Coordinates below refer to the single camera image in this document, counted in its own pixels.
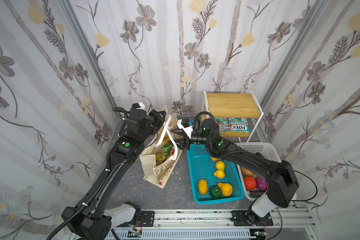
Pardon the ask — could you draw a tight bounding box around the cream floral grocery tote bag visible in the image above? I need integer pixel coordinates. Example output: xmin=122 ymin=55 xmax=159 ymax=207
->
xmin=140 ymin=107 xmax=182 ymax=189

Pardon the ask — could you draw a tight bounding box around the small yellow lemon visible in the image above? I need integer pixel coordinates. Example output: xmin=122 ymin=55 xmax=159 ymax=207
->
xmin=211 ymin=157 xmax=226 ymax=179

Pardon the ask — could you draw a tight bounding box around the yellow banana bunch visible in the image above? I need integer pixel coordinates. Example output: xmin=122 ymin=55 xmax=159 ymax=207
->
xmin=163 ymin=136 xmax=171 ymax=145

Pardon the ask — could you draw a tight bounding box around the green snack bag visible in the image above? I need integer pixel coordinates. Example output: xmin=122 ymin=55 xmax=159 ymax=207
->
xmin=155 ymin=143 xmax=175 ymax=166

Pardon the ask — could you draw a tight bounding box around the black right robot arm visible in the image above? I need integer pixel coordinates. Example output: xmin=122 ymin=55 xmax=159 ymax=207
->
xmin=171 ymin=112 xmax=299 ymax=218

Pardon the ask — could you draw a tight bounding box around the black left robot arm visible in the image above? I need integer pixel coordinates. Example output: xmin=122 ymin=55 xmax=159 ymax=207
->
xmin=47 ymin=104 xmax=167 ymax=240

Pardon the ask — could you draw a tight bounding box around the teal Fox's candy bag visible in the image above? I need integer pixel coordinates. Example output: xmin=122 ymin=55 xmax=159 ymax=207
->
xmin=216 ymin=118 xmax=251 ymax=133

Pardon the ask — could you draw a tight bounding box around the teal plastic basket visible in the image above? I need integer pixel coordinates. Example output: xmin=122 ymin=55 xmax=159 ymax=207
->
xmin=187 ymin=145 xmax=245 ymax=205

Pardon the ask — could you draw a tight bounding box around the white metal wooden shelf rack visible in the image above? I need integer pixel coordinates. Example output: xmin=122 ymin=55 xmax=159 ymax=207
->
xmin=202 ymin=91 xmax=264 ymax=142

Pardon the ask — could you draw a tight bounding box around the yellow lemon front left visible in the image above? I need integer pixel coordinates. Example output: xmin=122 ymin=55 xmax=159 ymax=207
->
xmin=198 ymin=179 xmax=208 ymax=196

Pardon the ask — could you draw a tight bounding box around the green round fruit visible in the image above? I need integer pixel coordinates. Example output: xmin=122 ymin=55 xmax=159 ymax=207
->
xmin=209 ymin=185 xmax=222 ymax=200

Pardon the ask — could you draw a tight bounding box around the brown potato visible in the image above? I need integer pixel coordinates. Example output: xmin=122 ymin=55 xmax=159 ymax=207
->
xmin=240 ymin=167 xmax=255 ymax=177

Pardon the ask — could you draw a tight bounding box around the bumpy yellow citron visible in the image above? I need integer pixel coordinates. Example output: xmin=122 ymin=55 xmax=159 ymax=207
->
xmin=218 ymin=183 xmax=233 ymax=197

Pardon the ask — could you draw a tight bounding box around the red tomato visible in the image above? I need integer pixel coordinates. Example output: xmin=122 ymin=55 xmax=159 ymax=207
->
xmin=244 ymin=177 xmax=257 ymax=191

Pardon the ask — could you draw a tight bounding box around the white plastic basket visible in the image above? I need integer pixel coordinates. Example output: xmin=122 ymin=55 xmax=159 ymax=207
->
xmin=236 ymin=142 xmax=281 ymax=202

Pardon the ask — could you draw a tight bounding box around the purple onion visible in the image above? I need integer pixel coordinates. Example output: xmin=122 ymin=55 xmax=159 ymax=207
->
xmin=255 ymin=178 xmax=269 ymax=191

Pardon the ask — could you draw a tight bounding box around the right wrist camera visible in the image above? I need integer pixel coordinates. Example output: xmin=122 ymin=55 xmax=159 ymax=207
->
xmin=177 ymin=118 xmax=193 ymax=138

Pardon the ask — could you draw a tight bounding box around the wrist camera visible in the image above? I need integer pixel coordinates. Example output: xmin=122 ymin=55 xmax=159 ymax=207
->
xmin=130 ymin=102 xmax=145 ymax=112
xmin=177 ymin=118 xmax=193 ymax=138

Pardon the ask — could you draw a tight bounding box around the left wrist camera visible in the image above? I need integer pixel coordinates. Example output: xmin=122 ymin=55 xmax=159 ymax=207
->
xmin=130 ymin=102 xmax=145 ymax=112

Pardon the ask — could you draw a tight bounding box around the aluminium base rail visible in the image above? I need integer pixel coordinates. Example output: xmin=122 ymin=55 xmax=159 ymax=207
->
xmin=106 ymin=207 xmax=322 ymax=240

